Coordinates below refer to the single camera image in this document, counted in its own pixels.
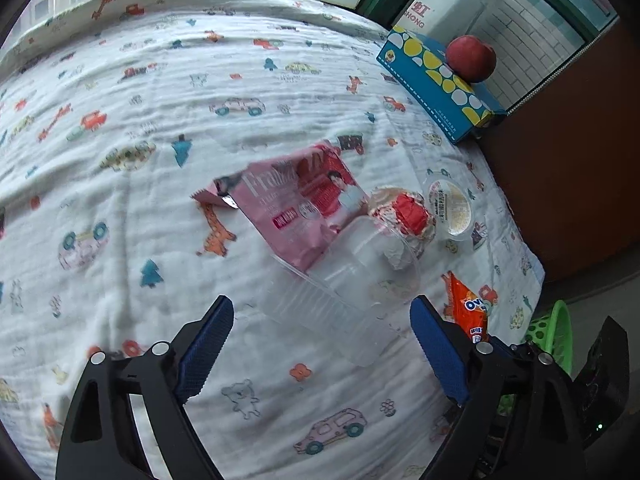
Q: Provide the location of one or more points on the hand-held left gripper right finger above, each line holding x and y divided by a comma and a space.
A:
442, 355

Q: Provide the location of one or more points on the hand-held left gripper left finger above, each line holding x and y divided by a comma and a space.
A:
202, 352

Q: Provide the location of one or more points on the green plastic basket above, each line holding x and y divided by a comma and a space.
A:
555, 325

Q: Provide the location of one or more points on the clear ribbed plastic box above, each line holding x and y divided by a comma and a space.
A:
330, 317

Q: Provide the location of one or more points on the orange snack wrapper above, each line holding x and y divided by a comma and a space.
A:
467, 305

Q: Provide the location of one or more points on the red white crumpled wrapper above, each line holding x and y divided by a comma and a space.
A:
409, 212

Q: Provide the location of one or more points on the small pudding cup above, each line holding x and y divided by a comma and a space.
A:
452, 207

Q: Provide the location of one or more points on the pink snack wrapper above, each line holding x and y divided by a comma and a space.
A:
300, 210

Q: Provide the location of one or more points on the brown wooden wardrobe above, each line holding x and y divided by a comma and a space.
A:
565, 170

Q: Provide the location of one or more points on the printed white blanket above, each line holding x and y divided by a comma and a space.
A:
150, 135

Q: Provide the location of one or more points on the blue dotted tissue box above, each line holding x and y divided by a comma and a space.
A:
435, 80

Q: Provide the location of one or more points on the red apple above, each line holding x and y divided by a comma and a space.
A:
470, 58

